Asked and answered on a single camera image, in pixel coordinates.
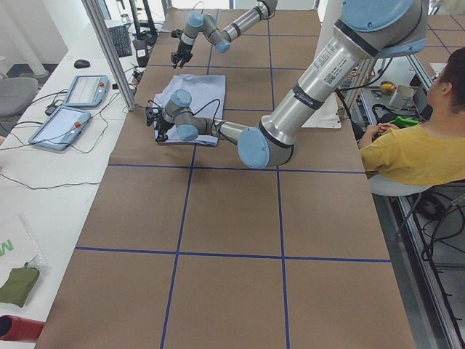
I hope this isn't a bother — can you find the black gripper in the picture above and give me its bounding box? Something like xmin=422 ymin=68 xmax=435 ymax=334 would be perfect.
xmin=171 ymin=41 xmax=193 ymax=68
xmin=155 ymin=116 xmax=174 ymax=143

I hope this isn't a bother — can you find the blue striped button-up shirt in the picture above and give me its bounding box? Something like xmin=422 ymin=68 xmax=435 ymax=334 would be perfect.
xmin=153 ymin=74 xmax=226 ymax=146

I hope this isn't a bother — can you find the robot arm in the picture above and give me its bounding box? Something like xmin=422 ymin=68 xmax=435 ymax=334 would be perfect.
xmin=171 ymin=1 xmax=278 ymax=68
xmin=147 ymin=0 xmax=429 ymax=169

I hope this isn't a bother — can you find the black keyboard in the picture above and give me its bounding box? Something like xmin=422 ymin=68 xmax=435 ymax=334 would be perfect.
xmin=108 ymin=25 xmax=132 ymax=57

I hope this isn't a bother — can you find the teach pendant tablet far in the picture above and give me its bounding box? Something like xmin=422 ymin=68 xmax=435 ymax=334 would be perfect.
xmin=62 ymin=75 xmax=109 ymax=108

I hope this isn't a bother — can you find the teach pendant tablet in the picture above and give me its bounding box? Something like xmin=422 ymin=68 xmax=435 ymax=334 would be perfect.
xmin=62 ymin=75 xmax=109 ymax=108
xmin=28 ymin=106 xmax=91 ymax=151

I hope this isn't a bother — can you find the black computer mouse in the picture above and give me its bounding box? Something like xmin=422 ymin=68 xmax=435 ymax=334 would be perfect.
xmin=73 ymin=59 xmax=91 ymax=69

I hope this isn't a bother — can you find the teach pendant tablet near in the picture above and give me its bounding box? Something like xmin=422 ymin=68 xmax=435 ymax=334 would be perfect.
xmin=28 ymin=106 xmax=91 ymax=151

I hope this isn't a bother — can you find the grey office chair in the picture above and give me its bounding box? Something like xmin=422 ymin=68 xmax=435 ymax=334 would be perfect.
xmin=1 ymin=77 xmax=38 ymax=118

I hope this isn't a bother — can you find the clear plastic bag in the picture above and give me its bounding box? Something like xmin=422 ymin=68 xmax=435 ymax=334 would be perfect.
xmin=1 ymin=214 xmax=48 ymax=306

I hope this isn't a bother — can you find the green folded cloth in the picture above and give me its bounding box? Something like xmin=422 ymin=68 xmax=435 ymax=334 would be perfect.
xmin=1 ymin=267 xmax=40 ymax=308

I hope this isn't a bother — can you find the white cup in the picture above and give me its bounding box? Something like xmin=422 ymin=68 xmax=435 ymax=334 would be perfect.
xmin=389 ymin=85 xmax=416 ymax=109

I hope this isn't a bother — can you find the red cylindrical bottle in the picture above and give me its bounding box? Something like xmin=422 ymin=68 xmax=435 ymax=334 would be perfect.
xmin=1 ymin=315 xmax=44 ymax=343

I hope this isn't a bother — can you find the person in yellow shirt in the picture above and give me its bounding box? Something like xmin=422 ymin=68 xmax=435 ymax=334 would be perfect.
xmin=358 ymin=48 xmax=464 ymax=186

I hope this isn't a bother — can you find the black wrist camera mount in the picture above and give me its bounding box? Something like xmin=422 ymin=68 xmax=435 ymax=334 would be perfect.
xmin=145 ymin=107 xmax=163 ymax=128

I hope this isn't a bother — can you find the grey aluminium frame post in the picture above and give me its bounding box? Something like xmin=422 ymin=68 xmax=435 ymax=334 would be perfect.
xmin=81 ymin=0 xmax=135 ymax=112

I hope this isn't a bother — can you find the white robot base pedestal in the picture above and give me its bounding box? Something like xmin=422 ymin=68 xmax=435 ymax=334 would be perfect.
xmin=303 ymin=0 xmax=342 ymax=129

